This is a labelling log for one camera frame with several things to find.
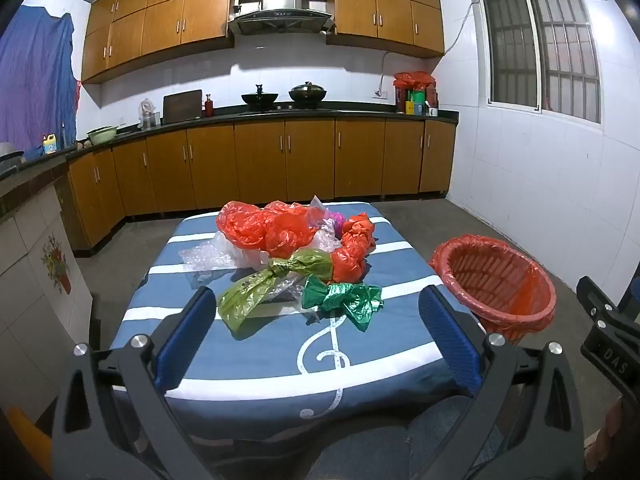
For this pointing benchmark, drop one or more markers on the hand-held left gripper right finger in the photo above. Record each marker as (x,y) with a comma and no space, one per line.
(450,340)

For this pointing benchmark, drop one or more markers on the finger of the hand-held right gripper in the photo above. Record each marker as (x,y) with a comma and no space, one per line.
(597,300)

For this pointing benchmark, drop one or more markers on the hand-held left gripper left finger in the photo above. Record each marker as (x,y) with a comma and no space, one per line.
(182,340)

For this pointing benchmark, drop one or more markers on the red plastic waste basket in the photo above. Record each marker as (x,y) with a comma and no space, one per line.
(515,327)

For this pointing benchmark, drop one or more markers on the orange-lined bin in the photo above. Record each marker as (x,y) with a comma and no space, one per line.
(500,285)

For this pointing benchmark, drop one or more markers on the twisted orange plastic bag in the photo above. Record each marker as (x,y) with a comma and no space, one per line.
(352,252)

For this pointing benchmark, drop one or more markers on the olive green plastic bag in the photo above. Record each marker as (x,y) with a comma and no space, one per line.
(250,292)

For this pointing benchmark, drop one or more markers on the clear plastic bag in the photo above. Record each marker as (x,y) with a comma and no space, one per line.
(215,257)
(322,237)

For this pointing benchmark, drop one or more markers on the blue white striped tablecloth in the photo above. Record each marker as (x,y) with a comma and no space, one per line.
(280,360)

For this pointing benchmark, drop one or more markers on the dark green plastic bag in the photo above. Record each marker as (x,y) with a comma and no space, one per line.
(345,300)

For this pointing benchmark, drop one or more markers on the person's blue trousers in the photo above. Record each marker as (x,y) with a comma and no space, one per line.
(400,452)

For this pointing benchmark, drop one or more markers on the crumpled orange plastic bag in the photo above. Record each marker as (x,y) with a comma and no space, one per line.
(290,232)
(242,225)

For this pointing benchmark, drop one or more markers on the flower sticker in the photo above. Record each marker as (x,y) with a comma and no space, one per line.
(57,262)

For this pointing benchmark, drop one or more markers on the pink plastic bag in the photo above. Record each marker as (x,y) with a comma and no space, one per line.
(337,221)

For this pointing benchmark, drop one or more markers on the yellow stool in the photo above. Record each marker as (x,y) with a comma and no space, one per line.
(27,430)

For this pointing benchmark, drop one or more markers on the green basin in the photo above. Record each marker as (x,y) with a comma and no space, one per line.
(102,135)

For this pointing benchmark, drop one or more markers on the wooden lower cabinets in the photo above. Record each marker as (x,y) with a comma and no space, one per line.
(310,160)

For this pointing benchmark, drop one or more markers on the wooden cabinets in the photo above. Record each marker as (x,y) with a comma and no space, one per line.
(165,20)
(310,160)

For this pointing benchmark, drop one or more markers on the glass jar with clear bag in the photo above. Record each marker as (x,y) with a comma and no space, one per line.
(148,115)

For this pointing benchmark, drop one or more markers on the red bottle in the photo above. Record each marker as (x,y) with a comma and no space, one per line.
(209,107)

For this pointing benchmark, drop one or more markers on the brown cutting board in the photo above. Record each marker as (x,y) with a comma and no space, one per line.
(182,106)

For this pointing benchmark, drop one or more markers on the yellow plastic bottle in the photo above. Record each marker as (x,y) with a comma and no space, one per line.
(49,146)

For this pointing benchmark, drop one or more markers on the dark red box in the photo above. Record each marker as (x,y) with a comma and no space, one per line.
(400,100)
(431,96)

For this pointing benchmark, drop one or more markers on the green box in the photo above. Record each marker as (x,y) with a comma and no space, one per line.
(417,96)

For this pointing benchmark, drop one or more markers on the black countertop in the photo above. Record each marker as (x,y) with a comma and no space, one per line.
(300,113)

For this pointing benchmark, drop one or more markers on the window with bars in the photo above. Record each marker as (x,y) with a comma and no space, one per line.
(542,45)

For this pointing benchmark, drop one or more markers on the orange bag on boxes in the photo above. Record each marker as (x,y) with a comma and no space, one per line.
(412,80)

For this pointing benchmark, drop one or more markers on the red hanging cloth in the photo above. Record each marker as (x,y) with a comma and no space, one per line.
(78,95)

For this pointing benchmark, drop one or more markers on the black wok with lid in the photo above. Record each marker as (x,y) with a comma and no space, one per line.
(307,93)

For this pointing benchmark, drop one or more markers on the blue hanging cloth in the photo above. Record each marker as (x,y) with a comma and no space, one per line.
(35,80)

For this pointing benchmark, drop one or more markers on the wooden upper cabinets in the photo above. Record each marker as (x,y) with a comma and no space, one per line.
(165,20)

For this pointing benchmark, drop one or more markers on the steel range hood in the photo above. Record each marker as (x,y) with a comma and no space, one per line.
(282,10)

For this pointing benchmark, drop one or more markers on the wall socket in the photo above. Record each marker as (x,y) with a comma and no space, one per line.
(381,94)

